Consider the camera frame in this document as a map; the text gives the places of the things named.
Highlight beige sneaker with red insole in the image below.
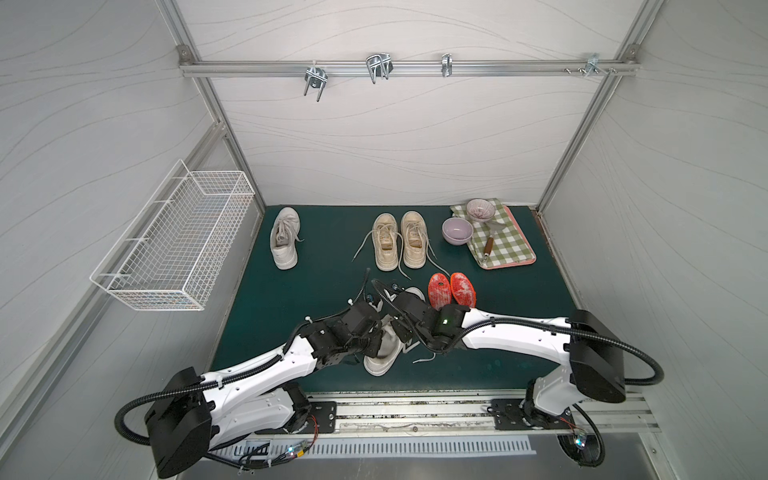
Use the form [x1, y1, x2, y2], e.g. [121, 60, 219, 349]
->
[400, 211, 448, 275]

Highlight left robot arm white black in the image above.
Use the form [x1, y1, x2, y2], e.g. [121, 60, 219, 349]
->
[144, 300, 382, 478]

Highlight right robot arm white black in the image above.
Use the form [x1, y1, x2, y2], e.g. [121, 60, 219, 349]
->
[381, 291, 626, 428]

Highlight lilac ceramic bowl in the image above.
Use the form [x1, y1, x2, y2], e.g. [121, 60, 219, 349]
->
[441, 217, 474, 246]

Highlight green white checkered cloth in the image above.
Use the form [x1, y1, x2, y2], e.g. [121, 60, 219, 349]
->
[451, 198, 537, 270]

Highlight striped small ceramic bowl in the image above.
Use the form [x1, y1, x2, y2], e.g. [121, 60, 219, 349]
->
[466, 198, 496, 223]

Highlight white vent grille strip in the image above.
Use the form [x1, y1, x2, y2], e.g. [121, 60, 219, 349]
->
[216, 435, 536, 461]

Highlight metal hook clamp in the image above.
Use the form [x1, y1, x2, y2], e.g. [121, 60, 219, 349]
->
[441, 53, 453, 78]
[365, 53, 393, 84]
[563, 54, 618, 78]
[303, 65, 328, 102]

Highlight wooden handled metal spatula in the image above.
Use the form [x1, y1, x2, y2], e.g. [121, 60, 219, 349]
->
[483, 220, 506, 263]

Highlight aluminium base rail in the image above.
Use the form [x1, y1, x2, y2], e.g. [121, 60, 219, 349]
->
[308, 389, 661, 438]

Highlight white wire basket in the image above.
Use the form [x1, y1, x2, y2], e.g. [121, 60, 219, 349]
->
[90, 160, 254, 311]

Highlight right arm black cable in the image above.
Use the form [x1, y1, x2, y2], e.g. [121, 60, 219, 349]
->
[371, 278, 665, 387]

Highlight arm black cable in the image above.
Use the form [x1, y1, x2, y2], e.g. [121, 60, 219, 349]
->
[371, 278, 665, 387]
[113, 268, 372, 448]

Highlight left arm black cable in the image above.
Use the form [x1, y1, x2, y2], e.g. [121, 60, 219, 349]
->
[113, 268, 372, 448]

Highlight aluminium top rail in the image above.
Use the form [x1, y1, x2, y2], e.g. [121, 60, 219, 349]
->
[180, 59, 640, 78]

